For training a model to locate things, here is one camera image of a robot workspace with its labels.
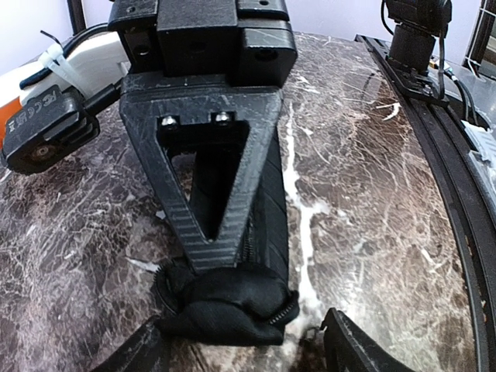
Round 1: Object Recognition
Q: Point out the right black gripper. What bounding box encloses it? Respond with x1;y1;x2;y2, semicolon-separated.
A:
108;0;298;87

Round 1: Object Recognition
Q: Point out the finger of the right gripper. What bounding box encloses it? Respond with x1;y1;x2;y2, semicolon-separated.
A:
119;73;285;273

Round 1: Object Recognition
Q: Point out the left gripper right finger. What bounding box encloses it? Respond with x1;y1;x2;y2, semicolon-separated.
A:
320;308;414;372

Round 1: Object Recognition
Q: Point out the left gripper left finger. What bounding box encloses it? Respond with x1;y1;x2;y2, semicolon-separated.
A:
91;315;169;372

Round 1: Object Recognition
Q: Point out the black necktie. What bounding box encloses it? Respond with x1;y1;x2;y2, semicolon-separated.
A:
153;134;299;346

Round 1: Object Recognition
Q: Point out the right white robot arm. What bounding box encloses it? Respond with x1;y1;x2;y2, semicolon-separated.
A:
1;1;298;277

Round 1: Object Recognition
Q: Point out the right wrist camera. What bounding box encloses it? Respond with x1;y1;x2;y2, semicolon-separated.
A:
1;84;100;175

